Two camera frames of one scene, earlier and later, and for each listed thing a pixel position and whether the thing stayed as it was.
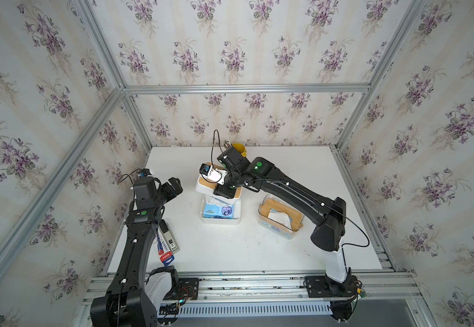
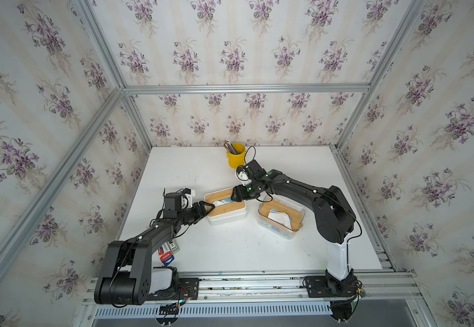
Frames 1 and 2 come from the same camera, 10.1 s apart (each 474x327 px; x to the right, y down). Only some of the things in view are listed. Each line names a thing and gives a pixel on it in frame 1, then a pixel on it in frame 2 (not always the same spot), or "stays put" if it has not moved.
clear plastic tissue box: [280, 216] stays put
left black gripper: [170, 193] -> [202, 212]
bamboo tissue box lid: [296, 217] stays put
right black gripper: [220, 191] -> [237, 195]
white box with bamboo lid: [206, 187] -> [226, 210]
